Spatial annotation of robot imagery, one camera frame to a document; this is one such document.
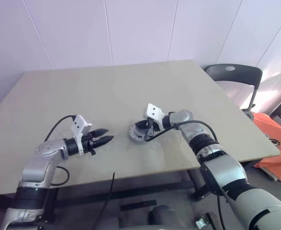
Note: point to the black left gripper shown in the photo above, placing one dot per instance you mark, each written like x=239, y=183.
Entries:
x=87, y=143

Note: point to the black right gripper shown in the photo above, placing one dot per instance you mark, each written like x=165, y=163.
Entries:
x=155, y=127

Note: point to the grey round wheel disc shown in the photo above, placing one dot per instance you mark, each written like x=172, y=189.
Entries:
x=136, y=135

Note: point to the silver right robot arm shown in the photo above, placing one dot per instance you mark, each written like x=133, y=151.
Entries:
x=226, y=172

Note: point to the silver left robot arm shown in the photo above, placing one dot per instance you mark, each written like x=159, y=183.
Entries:
x=42, y=167

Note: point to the flat black bar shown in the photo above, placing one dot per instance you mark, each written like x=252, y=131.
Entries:
x=138, y=204

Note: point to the dark grey rounded shape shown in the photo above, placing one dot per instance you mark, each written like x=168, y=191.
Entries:
x=163, y=215

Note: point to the black plastic chair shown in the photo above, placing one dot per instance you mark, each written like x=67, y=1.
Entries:
x=234, y=74

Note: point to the grey caster wheel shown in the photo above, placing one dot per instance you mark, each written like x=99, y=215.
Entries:
x=248, y=114

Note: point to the orange cloth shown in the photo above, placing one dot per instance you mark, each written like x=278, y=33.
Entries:
x=270, y=127

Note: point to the small round bearing wheel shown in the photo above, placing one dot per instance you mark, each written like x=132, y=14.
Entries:
x=275, y=141

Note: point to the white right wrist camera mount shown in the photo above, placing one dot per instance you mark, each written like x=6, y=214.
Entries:
x=153, y=110

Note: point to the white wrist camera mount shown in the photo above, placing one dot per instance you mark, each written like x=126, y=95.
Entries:
x=78, y=123
x=153, y=110

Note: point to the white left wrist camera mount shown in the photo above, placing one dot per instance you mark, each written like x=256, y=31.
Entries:
x=78, y=123

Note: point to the black table frame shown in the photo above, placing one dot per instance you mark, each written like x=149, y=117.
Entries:
x=143, y=189

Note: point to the small metal bracket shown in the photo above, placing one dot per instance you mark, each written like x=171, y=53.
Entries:
x=201, y=222

